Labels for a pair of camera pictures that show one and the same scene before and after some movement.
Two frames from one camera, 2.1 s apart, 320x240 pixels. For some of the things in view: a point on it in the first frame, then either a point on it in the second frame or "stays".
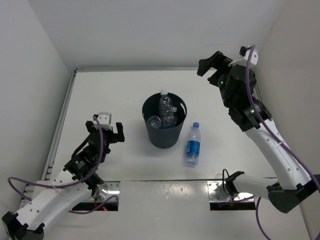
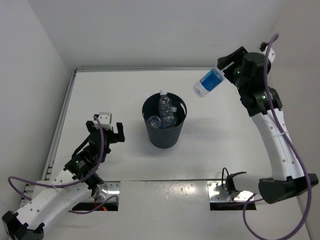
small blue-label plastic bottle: x=153 y=122 stays
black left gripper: x=119 y=137 stays
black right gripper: x=218 y=61 to x=224 y=62
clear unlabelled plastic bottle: x=166 y=111 stays
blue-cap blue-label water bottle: x=193 y=146 to x=209 y=80
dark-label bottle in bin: x=175 y=116 stays
